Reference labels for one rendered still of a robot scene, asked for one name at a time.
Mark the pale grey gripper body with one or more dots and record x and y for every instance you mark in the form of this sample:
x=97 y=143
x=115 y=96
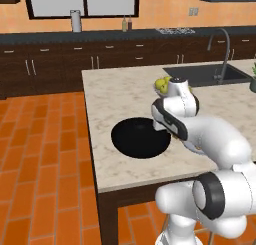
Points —
x=197 y=149

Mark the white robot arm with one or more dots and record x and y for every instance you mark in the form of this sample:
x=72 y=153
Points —
x=216 y=139

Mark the black round plate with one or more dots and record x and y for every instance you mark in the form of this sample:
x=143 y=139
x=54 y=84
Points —
x=136 y=139

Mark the grey bowl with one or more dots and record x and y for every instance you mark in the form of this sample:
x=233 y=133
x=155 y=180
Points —
x=158 y=92

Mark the yellow-green food piece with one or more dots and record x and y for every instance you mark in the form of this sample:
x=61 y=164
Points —
x=163 y=88
x=167 y=79
x=158 y=83

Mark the dark sink basin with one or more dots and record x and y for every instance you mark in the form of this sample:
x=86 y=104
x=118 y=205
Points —
x=200 y=74

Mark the green potted plant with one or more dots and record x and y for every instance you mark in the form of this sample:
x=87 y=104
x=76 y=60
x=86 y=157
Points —
x=253 y=79

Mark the grey curved tap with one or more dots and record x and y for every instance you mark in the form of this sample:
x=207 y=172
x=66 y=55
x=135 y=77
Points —
x=227 y=45

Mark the dark wood island base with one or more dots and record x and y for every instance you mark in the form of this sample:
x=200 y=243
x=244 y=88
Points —
x=108 y=212

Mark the silver hob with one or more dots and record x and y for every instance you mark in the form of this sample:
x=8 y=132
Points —
x=175 y=30

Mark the dark red sauce bottle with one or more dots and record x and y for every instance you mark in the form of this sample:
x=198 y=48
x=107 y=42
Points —
x=130 y=24

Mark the yellow sauce bottle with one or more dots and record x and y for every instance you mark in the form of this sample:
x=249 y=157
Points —
x=124 y=24

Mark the dark wood cupboard run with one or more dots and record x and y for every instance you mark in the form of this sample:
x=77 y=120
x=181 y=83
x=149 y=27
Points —
x=60 y=65

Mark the black framed window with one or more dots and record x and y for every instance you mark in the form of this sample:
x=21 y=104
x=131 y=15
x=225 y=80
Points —
x=81 y=2

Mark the grey wall outlet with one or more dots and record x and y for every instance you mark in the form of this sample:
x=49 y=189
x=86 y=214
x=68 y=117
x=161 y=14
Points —
x=193 y=11

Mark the dark wall shelf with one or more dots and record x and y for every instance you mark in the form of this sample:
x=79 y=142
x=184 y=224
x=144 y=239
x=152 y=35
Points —
x=230 y=0

